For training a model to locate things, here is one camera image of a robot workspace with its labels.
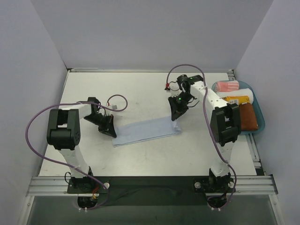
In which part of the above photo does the blue plastic tray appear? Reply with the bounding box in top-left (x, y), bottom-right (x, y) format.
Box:
top-left (212, 81), bottom-right (265, 135)

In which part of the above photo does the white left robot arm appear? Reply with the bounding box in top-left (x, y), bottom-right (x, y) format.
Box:
top-left (46, 97), bottom-right (117, 193)

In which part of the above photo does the white rolled towel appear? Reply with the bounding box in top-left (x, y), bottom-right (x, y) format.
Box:
top-left (217, 88), bottom-right (254, 104)

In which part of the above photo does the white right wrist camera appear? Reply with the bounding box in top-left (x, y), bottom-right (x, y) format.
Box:
top-left (165, 87), bottom-right (181, 97)

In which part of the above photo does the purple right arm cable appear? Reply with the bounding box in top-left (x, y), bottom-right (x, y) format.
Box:
top-left (165, 64), bottom-right (237, 210)

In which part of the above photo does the brown towel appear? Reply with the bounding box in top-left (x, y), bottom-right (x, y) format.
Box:
top-left (239, 103), bottom-right (258, 131)

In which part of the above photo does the pink striped rolled towel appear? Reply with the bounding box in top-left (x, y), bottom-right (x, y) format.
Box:
top-left (214, 81), bottom-right (240, 92)

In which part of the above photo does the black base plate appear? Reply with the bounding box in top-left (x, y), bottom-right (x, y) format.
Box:
top-left (67, 175), bottom-right (235, 208)

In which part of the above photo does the light blue towel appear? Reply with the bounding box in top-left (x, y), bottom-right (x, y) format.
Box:
top-left (112, 116), bottom-right (181, 147)

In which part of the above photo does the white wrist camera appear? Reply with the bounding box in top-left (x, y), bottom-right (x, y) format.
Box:
top-left (165, 87), bottom-right (181, 97)
top-left (107, 103), bottom-right (118, 111)

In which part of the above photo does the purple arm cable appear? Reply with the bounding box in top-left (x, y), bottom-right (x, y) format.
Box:
top-left (165, 64), bottom-right (237, 210)
top-left (25, 94), bottom-right (128, 210)

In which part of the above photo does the yellow rolled towel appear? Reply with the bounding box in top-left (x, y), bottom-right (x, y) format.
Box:
top-left (222, 96), bottom-right (251, 105)

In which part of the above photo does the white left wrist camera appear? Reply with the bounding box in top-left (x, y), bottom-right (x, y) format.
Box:
top-left (107, 103), bottom-right (118, 111)

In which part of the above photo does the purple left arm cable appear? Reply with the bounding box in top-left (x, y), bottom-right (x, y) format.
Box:
top-left (25, 94), bottom-right (128, 210)

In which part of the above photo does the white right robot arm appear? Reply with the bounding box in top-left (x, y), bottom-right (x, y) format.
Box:
top-left (168, 75), bottom-right (241, 192)

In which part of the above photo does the aluminium frame rail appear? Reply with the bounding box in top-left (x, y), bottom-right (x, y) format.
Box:
top-left (27, 176), bottom-right (278, 196)

